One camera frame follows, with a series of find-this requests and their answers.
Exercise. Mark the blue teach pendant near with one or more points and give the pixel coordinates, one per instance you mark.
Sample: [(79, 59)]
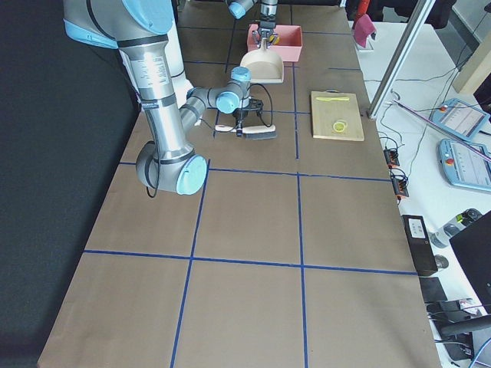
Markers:
[(462, 167)]

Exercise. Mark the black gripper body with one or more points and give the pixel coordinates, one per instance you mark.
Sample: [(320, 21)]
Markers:
[(265, 16), (240, 115)]

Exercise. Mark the yellow toy corn cob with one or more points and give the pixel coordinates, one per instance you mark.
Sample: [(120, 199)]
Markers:
[(274, 39)]

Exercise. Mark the black box with label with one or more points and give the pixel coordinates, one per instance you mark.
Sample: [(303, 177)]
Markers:
[(419, 245)]

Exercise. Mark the blue teach pendant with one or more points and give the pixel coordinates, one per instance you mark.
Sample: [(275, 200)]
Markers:
[(460, 118), (462, 167)]

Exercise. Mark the beige plastic dustpan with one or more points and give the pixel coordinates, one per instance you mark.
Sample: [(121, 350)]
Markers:
[(265, 66)]

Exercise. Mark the pink plastic bin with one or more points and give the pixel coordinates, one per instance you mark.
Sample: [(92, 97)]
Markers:
[(289, 44)]

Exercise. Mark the lemon slice upper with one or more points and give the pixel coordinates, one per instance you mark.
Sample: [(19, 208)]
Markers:
[(342, 123)]

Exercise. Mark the beige hand brush black bristles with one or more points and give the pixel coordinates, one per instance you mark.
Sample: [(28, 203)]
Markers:
[(250, 133)]

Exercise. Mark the light green plastic knife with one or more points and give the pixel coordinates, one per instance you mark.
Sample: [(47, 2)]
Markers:
[(331, 99)]

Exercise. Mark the aluminium frame post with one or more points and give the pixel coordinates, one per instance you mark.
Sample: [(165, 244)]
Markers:
[(411, 31)]

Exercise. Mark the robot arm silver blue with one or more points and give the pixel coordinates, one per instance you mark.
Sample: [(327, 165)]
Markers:
[(268, 10), (171, 166)]

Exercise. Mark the blue teach pendant far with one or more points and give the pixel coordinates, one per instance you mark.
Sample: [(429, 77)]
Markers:
[(460, 118)]

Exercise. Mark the magenta cloth on stand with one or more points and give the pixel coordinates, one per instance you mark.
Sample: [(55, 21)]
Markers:
[(363, 29)]

